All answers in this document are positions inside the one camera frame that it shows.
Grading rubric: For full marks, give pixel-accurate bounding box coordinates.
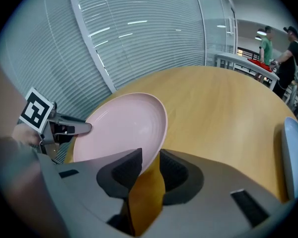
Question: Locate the big pink plate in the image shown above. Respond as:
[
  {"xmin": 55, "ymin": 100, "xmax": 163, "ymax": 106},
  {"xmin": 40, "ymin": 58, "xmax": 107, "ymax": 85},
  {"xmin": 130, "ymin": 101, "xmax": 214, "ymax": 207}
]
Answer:
[{"xmin": 73, "ymin": 92, "xmax": 168, "ymax": 175}]

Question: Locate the red tray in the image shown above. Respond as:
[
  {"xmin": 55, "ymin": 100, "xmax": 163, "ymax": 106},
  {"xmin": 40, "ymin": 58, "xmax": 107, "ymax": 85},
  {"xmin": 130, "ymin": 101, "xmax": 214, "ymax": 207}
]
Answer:
[{"xmin": 247, "ymin": 58, "xmax": 274, "ymax": 72}]

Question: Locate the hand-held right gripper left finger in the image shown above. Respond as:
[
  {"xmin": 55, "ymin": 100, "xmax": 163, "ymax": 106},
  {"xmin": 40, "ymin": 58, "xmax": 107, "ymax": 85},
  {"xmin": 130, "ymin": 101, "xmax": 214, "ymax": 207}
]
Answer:
[{"xmin": 55, "ymin": 147, "xmax": 143, "ymax": 237}]

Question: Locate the white table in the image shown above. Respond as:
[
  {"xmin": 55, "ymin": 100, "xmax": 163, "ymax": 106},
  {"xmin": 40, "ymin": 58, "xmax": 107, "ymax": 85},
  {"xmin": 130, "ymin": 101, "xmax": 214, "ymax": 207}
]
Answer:
[{"xmin": 215, "ymin": 53, "xmax": 280, "ymax": 90}]

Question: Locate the big blue plate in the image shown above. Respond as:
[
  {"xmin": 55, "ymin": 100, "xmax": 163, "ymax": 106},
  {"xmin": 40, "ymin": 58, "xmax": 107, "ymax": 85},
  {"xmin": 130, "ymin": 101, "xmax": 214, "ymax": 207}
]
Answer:
[{"xmin": 281, "ymin": 117, "xmax": 298, "ymax": 200}]

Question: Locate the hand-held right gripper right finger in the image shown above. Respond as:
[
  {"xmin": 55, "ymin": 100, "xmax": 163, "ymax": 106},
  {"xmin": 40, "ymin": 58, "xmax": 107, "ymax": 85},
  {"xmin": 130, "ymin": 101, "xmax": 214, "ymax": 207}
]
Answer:
[{"xmin": 143, "ymin": 148, "xmax": 295, "ymax": 238}]

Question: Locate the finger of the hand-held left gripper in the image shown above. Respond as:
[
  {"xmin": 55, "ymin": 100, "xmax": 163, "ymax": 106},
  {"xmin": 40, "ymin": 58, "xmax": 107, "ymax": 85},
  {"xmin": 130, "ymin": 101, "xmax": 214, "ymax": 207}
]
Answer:
[{"xmin": 51, "ymin": 113, "xmax": 93, "ymax": 135}]

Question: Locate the dark railing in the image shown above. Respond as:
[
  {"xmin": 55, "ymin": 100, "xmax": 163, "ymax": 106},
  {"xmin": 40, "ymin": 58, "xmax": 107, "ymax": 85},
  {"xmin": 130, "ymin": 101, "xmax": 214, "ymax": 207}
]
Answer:
[{"xmin": 237, "ymin": 47, "xmax": 260, "ymax": 61}]

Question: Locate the person's left forearm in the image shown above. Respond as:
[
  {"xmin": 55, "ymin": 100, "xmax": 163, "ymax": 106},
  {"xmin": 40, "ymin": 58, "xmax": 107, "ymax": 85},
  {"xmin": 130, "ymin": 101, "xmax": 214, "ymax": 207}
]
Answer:
[{"xmin": 11, "ymin": 123, "xmax": 42, "ymax": 146}]

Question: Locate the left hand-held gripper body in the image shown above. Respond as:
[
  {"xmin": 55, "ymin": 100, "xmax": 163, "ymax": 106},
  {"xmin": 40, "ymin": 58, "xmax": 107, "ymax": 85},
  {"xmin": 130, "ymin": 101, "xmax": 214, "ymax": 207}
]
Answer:
[{"xmin": 19, "ymin": 87, "xmax": 76, "ymax": 160}]

